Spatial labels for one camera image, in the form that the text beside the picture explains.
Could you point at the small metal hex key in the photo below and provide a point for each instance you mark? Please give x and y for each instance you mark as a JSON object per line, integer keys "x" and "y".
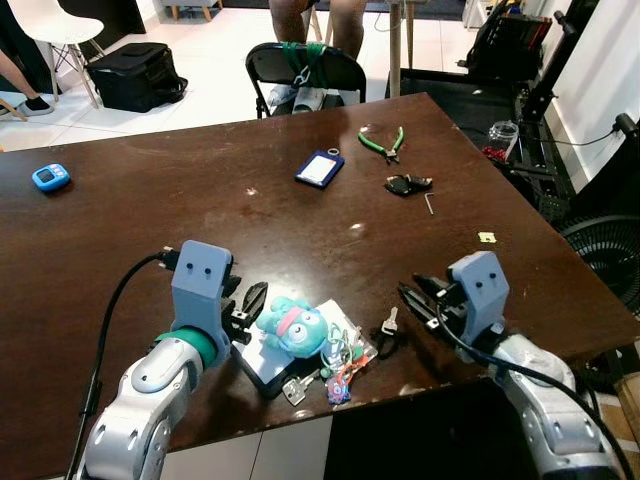
{"x": 429, "y": 204}

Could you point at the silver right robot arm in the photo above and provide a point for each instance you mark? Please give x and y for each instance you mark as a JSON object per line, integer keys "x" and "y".
{"x": 545, "y": 400}

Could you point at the black and white flat case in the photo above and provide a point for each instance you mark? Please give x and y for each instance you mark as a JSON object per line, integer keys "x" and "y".
{"x": 262, "y": 368}

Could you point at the black stand pole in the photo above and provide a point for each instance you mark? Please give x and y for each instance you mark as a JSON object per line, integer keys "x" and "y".
{"x": 560, "y": 55}

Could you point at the seated person's leg black shoe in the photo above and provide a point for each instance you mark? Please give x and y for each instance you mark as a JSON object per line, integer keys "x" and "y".
{"x": 30, "y": 102}

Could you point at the black bag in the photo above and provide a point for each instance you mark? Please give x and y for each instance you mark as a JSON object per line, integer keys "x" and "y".
{"x": 135, "y": 78}

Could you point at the blue card holder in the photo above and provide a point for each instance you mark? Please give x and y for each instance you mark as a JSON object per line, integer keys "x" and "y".
{"x": 320, "y": 169}

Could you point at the wooden table leg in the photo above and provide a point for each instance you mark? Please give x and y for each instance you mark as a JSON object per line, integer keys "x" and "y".
{"x": 396, "y": 45}

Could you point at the small silver key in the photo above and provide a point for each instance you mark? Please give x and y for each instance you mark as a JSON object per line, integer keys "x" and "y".
{"x": 296, "y": 392}

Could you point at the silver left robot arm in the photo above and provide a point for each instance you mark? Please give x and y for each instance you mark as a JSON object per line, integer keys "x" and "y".
{"x": 140, "y": 400}

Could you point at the black floor fan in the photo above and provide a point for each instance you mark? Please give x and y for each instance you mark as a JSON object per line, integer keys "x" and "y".
{"x": 610, "y": 255}

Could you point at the white plastic chair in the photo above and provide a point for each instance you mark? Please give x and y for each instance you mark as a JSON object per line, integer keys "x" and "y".
{"x": 55, "y": 25}

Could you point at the small yellow tag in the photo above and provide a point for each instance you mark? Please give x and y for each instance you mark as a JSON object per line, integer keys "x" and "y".
{"x": 487, "y": 237}

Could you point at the black car key fob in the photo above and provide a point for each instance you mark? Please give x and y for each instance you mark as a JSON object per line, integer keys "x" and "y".
{"x": 408, "y": 185}

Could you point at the clear plastic cup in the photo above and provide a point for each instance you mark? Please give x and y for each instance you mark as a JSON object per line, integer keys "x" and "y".
{"x": 503, "y": 138}

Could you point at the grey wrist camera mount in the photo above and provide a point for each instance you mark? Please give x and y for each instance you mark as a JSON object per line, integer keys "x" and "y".
{"x": 200, "y": 285}
{"x": 480, "y": 290}

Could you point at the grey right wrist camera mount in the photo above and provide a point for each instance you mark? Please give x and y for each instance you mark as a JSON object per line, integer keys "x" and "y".
{"x": 480, "y": 290}

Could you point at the standing person's bare legs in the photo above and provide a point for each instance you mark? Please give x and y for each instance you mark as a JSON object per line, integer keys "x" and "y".
{"x": 290, "y": 20}

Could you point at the cardboard box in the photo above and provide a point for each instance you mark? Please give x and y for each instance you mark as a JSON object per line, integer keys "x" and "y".
{"x": 628, "y": 405}

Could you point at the black folding chair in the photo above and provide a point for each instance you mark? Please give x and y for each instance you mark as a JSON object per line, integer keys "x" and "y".
{"x": 265, "y": 68}

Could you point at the white cabinet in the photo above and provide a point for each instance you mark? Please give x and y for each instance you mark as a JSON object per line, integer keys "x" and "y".
{"x": 250, "y": 455}

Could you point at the blue digital timer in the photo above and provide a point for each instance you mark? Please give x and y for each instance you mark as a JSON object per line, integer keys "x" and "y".
{"x": 51, "y": 177}

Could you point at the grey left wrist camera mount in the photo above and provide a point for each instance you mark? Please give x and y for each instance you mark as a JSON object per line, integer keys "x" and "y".
{"x": 200, "y": 285}

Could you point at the black and red tool case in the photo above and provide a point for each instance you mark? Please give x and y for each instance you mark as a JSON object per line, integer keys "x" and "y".
{"x": 510, "y": 45}

